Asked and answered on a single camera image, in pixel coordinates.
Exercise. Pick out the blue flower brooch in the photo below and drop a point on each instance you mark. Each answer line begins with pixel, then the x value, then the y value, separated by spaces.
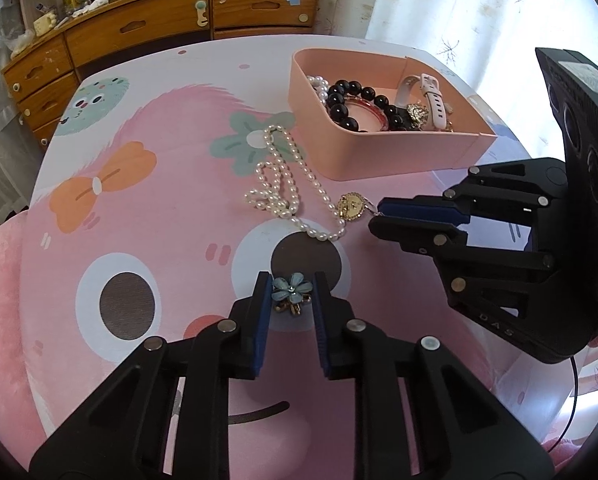
pixel 290 294

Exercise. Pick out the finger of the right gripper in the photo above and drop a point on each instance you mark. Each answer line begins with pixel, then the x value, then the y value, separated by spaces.
pixel 424 208
pixel 420 236

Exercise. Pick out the wooden desk with drawers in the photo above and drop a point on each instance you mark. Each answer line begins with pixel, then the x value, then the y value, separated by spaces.
pixel 46 74

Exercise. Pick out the gold round pendant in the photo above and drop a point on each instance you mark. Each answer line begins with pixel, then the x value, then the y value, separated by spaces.
pixel 352 206

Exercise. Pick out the white floral curtain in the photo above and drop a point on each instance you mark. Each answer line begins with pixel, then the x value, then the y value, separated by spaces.
pixel 490 44

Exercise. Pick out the gold rhinestone hair clip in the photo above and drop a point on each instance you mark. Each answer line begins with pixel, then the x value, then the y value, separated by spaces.
pixel 418 115

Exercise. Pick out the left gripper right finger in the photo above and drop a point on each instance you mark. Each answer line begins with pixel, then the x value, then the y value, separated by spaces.
pixel 416 403

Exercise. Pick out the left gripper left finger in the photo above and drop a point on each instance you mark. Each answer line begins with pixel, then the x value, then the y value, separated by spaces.
pixel 163 412

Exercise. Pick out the cartoon printed mat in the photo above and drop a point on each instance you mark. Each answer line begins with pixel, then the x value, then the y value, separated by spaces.
pixel 139 228

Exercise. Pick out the white lace cloth cover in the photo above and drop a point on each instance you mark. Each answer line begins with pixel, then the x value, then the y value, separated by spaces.
pixel 20 156

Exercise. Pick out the pink jewelry tray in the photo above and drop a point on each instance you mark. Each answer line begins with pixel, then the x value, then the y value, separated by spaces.
pixel 377 149

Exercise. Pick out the pink smart watch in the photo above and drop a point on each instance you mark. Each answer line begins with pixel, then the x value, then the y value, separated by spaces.
pixel 432 99

